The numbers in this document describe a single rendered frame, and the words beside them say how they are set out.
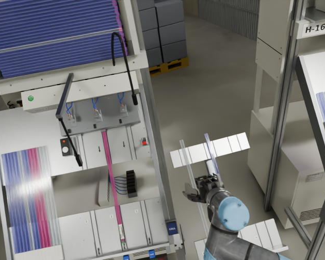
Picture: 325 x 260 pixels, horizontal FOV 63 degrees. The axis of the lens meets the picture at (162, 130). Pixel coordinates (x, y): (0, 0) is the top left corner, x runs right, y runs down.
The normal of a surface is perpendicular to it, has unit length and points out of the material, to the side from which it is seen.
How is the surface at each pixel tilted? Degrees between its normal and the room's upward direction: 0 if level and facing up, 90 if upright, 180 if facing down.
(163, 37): 90
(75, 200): 0
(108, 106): 47
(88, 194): 0
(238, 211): 57
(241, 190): 0
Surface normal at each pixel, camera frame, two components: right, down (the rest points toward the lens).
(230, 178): -0.14, -0.79
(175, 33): 0.35, 0.53
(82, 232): 0.01, -0.11
